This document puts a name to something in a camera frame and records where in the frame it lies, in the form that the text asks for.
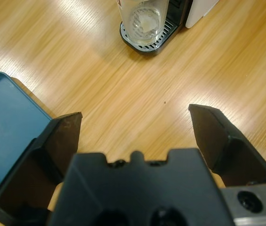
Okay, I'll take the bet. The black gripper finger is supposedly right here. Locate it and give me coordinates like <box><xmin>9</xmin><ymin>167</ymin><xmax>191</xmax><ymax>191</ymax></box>
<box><xmin>188</xmin><ymin>104</ymin><xmax>266</xmax><ymax>189</ymax></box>
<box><xmin>0</xmin><ymin>112</ymin><xmax>83</xmax><ymax>224</ymax></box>

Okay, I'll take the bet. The white capsule coffee machine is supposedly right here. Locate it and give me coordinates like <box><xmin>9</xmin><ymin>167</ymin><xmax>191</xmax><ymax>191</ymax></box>
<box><xmin>119</xmin><ymin>0</ymin><xmax>219</xmax><ymax>57</ymax></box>

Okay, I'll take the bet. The clear plastic cup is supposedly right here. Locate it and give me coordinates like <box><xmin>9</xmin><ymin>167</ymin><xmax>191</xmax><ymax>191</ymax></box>
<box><xmin>118</xmin><ymin>0</ymin><xmax>170</xmax><ymax>47</ymax></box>

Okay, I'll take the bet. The teal plastic tray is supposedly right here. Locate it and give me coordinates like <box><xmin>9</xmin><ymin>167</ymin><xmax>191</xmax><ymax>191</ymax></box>
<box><xmin>0</xmin><ymin>72</ymin><xmax>54</xmax><ymax>193</ymax></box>

